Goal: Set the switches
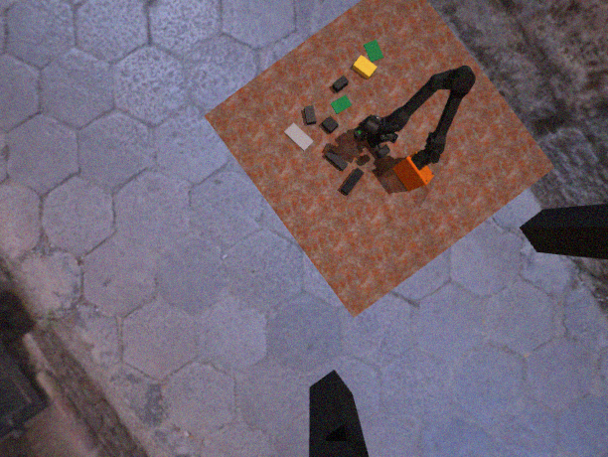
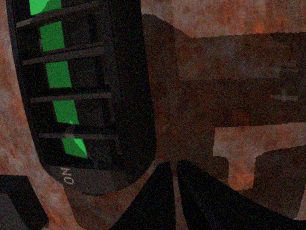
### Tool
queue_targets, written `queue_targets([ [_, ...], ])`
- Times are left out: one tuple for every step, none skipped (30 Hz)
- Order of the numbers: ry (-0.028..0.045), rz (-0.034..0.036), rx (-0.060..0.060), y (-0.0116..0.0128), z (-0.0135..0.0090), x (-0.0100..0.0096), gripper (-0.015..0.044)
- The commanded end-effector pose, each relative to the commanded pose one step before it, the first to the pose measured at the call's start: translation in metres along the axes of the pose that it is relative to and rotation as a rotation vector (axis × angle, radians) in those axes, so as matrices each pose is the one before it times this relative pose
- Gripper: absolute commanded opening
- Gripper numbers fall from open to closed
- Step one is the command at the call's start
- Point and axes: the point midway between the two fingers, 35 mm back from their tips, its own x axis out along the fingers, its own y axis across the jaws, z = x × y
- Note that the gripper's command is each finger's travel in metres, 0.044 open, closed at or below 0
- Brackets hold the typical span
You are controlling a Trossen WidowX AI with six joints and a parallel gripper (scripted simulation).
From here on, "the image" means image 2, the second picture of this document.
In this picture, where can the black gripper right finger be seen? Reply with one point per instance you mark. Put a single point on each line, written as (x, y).
(210, 205)

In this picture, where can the dark grey switch panel with green rocker switches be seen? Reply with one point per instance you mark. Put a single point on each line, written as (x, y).
(84, 81)

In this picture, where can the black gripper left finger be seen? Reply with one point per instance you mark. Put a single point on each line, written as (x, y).
(154, 207)

